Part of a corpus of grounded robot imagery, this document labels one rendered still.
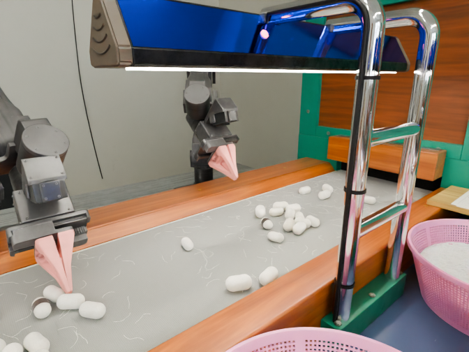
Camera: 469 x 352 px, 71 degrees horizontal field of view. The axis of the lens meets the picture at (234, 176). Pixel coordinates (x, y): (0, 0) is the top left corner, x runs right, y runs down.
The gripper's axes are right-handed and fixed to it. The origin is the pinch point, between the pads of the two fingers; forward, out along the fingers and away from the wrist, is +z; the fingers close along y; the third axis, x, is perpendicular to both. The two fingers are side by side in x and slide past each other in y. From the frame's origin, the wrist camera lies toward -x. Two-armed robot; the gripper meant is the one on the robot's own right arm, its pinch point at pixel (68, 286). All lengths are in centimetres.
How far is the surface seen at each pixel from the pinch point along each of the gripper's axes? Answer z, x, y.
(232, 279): 9.7, -8.4, 18.0
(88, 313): 5.1, -3.1, 0.8
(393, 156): 0, -10, 77
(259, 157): -84, 122, 176
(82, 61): -176, 105, 63
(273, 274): 11.8, -9.7, 23.7
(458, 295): 26, -21, 41
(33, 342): 5.9, -4.7, -5.3
